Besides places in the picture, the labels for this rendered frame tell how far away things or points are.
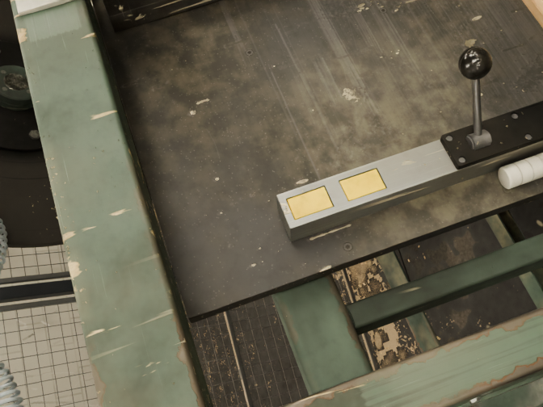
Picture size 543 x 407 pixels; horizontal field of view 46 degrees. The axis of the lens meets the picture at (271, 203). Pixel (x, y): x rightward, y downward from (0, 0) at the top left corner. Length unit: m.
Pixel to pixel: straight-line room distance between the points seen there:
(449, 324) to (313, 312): 2.19
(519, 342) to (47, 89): 0.63
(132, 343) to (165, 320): 0.04
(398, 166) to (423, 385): 0.27
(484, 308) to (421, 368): 2.13
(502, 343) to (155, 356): 0.36
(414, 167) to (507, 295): 1.96
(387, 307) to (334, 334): 0.08
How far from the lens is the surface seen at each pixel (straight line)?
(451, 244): 2.90
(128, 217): 0.73
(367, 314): 0.83
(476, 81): 0.79
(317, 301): 0.81
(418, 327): 1.97
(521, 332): 0.75
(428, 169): 0.82
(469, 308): 2.88
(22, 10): 0.96
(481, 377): 0.72
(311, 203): 0.78
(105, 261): 0.72
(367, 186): 0.79
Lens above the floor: 2.15
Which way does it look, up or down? 33 degrees down
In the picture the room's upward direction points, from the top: 93 degrees counter-clockwise
